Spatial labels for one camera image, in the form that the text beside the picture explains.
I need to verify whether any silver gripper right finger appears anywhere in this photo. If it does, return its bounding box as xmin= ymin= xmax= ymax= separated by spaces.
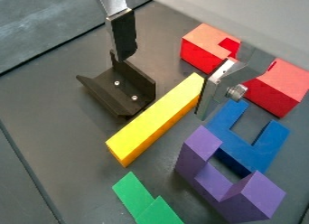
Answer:
xmin=194 ymin=59 xmax=248 ymax=120

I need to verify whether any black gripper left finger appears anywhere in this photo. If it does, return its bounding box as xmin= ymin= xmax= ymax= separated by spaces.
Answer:
xmin=96 ymin=0 xmax=138 ymax=61

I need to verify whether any purple U-shaped block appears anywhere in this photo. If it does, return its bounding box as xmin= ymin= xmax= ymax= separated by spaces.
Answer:
xmin=175 ymin=126 xmax=286 ymax=224

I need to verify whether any red puzzle board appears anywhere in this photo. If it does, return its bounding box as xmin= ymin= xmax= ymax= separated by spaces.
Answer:
xmin=179 ymin=23 xmax=309 ymax=117

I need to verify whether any blue U-shaped block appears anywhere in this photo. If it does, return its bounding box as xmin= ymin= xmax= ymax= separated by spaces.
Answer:
xmin=205 ymin=100 xmax=290 ymax=177

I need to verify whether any long yellow block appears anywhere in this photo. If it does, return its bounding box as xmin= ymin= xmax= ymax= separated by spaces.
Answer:
xmin=106 ymin=73 xmax=204 ymax=167

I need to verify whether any green stepped block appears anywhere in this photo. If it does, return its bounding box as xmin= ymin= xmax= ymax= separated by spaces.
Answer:
xmin=113 ymin=172 xmax=185 ymax=224

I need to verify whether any black angled bracket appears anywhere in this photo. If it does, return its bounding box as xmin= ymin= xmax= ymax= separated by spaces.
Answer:
xmin=76 ymin=51 xmax=155 ymax=118

